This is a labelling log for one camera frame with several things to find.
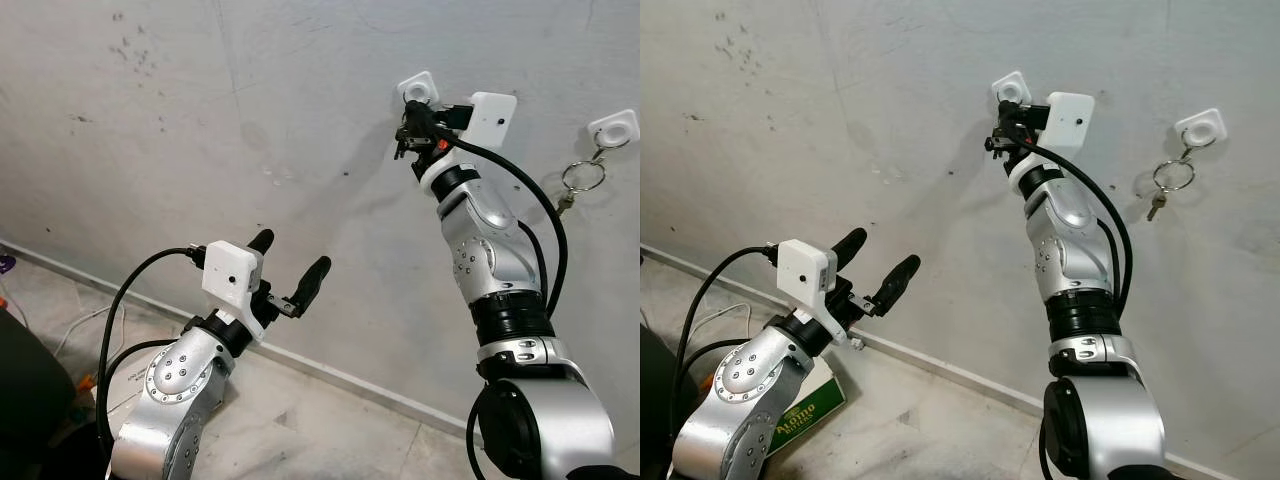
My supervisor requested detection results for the white square wall hook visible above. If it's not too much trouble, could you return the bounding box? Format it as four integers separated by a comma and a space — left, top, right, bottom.
396, 70, 441, 106
587, 108, 641, 151
1173, 107, 1229, 151
990, 70, 1033, 106

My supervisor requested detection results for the black bulky object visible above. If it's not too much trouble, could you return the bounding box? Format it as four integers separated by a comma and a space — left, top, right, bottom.
0, 305, 81, 480

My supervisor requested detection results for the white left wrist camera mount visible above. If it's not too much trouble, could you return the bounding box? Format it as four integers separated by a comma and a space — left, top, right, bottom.
200, 240, 266, 341
775, 238, 841, 346

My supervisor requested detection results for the thin white floor cable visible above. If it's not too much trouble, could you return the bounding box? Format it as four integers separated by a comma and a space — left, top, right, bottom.
690, 305, 751, 341
50, 300, 131, 361

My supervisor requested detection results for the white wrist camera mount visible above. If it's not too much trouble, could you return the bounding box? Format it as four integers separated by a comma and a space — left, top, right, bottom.
775, 238, 841, 346
200, 240, 266, 341
418, 92, 519, 198
1008, 92, 1096, 198

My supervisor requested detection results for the green printed cardboard box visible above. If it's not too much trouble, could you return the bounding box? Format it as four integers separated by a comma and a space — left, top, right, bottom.
765, 360, 849, 459

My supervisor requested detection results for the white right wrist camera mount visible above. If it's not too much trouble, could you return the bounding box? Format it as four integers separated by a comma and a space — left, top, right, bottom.
1008, 92, 1096, 198
418, 92, 519, 198

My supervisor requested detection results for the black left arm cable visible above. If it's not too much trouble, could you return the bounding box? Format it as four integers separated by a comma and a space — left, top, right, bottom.
672, 245, 783, 441
95, 245, 206, 451

